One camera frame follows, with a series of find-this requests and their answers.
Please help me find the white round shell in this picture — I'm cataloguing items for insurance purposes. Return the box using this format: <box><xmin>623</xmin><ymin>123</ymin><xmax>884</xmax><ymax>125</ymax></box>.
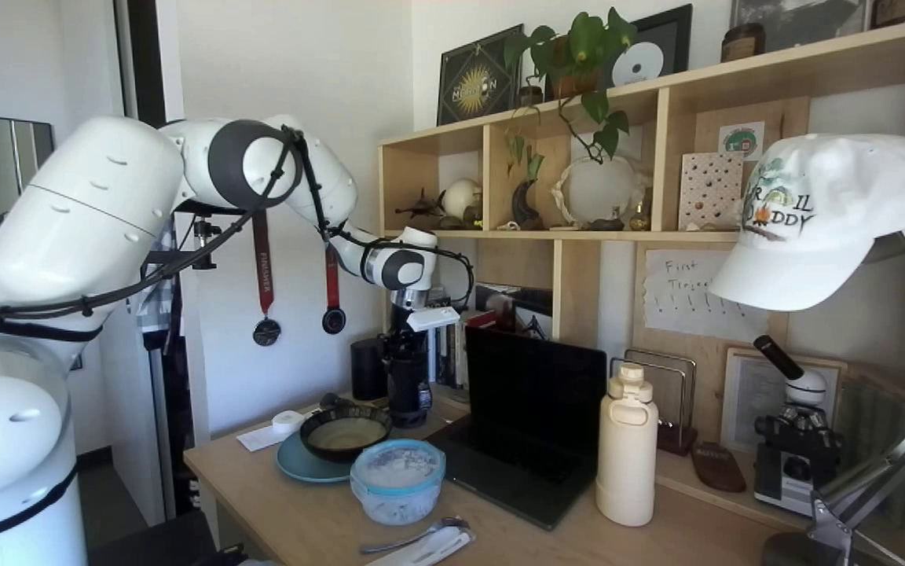
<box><xmin>436</xmin><ymin>176</ymin><xmax>486</xmax><ymax>222</ymax></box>

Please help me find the white looped sculpture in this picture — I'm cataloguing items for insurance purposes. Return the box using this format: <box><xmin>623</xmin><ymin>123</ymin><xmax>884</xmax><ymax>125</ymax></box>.
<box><xmin>550</xmin><ymin>154</ymin><xmax>655</xmax><ymax>234</ymax></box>

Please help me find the pale sketch paper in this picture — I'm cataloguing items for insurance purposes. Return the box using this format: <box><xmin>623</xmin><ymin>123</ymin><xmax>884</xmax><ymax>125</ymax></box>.
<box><xmin>638</xmin><ymin>245</ymin><xmax>772</xmax><ymax>347</ymax></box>

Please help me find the wooden shelf unit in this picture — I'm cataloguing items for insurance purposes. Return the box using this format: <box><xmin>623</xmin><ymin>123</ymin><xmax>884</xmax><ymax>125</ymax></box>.
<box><xmin>374</xmin><ymin>11</ymin><xmax>905</xmax><ymax>566</ymax></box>

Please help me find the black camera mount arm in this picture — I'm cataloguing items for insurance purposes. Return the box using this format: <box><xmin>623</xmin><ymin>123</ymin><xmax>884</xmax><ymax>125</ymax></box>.
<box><xmin>145</xmin><ymin>213</ymin><xmax>222</xmax><ymax>277</ymax></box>

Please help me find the black framed yellow artwork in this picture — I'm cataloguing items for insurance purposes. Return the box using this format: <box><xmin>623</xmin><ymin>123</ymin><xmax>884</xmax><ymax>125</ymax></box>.
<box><xmin>434</xmin><ymin>22</ymin><xmax>531</xmax><ymax>129</ymax></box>

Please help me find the small dark jar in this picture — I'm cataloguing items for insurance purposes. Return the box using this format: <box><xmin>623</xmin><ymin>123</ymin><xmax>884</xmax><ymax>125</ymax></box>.
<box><xmin>718</xmin><ymin>18</ymin><xmax>769</xmax><ymax>66</ymax></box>

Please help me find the brown driftwood piece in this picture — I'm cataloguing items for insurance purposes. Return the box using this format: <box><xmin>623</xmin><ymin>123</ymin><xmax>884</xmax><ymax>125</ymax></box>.
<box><xmin>392</xmin><ymin>185</ymin><xmax>448</xmax><ymax>229</ymax></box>

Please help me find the teal plate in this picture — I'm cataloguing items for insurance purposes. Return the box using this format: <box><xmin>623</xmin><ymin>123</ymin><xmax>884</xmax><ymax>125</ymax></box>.
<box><xmin>272</xmin><ymin>430</ymin><xmax>358</xmax><ymax>489</ymax></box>

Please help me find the grey tripod stand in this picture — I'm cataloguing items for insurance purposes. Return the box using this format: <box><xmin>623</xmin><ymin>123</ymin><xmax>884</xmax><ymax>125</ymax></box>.
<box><xmin>128</xmin><ymin>273</ymin><xmax>200</xmax><ymax>527</ymax></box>

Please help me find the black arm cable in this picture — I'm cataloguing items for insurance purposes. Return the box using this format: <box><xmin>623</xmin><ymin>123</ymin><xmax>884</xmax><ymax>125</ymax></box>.
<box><xmin>0</xmin><ymin>123</ymin><xmax>477</xmax><ymax>340</ymax></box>

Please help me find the black white box set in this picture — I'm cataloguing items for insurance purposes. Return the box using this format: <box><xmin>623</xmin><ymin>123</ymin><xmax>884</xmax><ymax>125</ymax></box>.
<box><xmin>471</xmin><ymin>280</ymin><xmax>555</xmax><ymax>347</ymax></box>

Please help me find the grey landscape picture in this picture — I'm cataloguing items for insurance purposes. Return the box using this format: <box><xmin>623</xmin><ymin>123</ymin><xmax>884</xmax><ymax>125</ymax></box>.
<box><xmin>726</xmin><ymin>0</ymin><xmax>878</xmax><ymax>52</ymax></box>

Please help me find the green trailing pothos plant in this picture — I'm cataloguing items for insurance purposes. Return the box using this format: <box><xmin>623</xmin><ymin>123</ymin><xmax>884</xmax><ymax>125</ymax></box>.
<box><xmin>499</xmin><ymin>6</ymin><xmax>640</xmax><ymax>167</ymax></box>

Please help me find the red book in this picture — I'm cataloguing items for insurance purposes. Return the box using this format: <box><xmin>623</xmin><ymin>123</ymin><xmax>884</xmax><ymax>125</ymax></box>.
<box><xmin>462</xmin><ymin>311</ymin><xmax>499</xmax><ymax>340</ymax></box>

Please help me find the black framed white disc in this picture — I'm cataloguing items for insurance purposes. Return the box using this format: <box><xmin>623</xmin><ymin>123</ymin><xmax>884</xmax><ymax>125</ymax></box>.
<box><xmin>603</xmin><ymin>2</ymin><xmax>694</xmax><ymax>90</ymax></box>

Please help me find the green print card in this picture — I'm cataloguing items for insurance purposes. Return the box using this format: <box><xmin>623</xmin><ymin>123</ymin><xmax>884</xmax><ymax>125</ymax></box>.
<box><xmin>714</xmin><ymin>118</ymin><xmax>769</xmax><ymax>162</ymax></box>

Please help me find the white baseball cap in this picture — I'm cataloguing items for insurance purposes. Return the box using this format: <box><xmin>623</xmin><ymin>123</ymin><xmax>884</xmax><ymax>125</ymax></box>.
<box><xmin>704</xmin><ymin>129</ymin><xmax>905</xmax><ymax>315</ymax></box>

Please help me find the wrapped plastic cutlery pack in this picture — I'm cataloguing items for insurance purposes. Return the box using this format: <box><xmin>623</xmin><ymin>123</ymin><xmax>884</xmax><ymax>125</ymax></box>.
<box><xmin>358</xmin><ymin>517</ymin><xmax>475</xmax><ymax>566</ymax></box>

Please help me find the black laptop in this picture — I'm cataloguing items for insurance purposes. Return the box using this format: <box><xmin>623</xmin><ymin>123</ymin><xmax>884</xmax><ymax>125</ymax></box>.
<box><xmin>427</xmin><ymin>325</ymin><xmax>611</xmax><ymax>535</ymax></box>

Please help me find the black bowl with food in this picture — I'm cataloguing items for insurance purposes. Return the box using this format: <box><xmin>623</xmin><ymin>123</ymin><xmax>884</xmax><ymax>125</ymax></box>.
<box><xmin>296</xmin><ymin>398</ymin><xmax>397</xmax><ymax>466</ymax></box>

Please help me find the cream insulated water bottle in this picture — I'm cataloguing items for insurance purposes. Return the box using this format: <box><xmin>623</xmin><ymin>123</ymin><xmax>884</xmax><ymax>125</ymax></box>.
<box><xmin>593</xmin><ymin>359</ymin><xmax>663</xmax><ymax>532</ymax></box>

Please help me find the metal desk lamp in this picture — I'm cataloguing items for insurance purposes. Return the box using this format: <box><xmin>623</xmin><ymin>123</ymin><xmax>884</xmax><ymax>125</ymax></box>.
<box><xmin>758</xmin><ymin>221</ymin><xmax>905</xmax><ymax>566</ymax></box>

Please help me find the upright dark book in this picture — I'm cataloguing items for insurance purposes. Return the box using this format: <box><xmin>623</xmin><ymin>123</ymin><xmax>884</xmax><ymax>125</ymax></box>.
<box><xmin>427</xmin><ymin>318</ymin><xmax>468</xmax><ymax>390</ymax></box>

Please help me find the clear acrylic stand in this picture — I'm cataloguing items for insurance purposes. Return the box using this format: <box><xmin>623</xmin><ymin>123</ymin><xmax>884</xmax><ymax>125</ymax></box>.
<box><xmin>623</xmin><ymin>347</ymin><xmax>702</xmax><ymax>455</ymax></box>

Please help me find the dark navy cup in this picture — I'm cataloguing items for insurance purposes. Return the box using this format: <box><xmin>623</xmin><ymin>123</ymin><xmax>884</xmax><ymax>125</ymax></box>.
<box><xmin>383</xmin><ymin>353</ymin><xmax>436</xmax><ymax>430</ymax></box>

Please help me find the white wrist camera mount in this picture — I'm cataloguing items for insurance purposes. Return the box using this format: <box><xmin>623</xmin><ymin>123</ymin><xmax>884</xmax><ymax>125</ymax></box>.
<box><xmin>405</xmin><ymin>302</ymin><xmax>465</xmax><ymax>337</ymax></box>

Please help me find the brown leather pouch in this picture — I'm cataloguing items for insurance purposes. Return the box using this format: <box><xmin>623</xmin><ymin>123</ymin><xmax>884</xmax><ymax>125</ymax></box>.
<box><xmin>687</xmin><ymin>439</ymin><xmax>752</xmax><ymax>495</ymax></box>

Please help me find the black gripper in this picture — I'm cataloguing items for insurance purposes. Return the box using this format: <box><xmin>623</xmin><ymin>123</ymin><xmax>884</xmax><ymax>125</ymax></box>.
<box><xmin>383</xmin><ymin>292</ymin><xmax>436</xmax><ymax>393</ymax></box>

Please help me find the black white microscope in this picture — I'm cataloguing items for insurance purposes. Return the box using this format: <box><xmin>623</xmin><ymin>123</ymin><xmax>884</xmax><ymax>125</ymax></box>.
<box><xmin>749</xmin><ymin>332</ymin><xmax>845</xmax><ymax>520</ymax></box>

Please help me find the white paper napkin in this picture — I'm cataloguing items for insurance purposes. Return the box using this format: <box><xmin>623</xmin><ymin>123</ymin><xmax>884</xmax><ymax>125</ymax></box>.
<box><xmin>234</xmin><ymin>410</ymin><xmax>320</xmax><ymax>455</ymax></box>

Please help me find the red ribbon medal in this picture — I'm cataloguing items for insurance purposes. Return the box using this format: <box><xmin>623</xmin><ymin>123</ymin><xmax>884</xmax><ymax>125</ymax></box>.
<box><xmin>248</xmin><ymin>209</ymin><xmax>285</xmax><ymax>349</ymax></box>
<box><xmin>320</xmin><ymin>241</ymin><xmax>353</xmax><ymax>340</ymax></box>

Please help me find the dotted pink card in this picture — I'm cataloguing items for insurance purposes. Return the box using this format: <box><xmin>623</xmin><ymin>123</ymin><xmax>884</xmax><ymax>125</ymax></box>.
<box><xmin>675</xmin><ymin>149</ymin><xmax>752</xmax><ymax>235</ymax></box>

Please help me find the small plant black vase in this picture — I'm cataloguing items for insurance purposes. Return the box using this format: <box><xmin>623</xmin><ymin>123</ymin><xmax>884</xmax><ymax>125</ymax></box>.
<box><xmin>499</xmin><ymin>140</ymin><xmax>550</xmax><ymax>234</ymax></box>

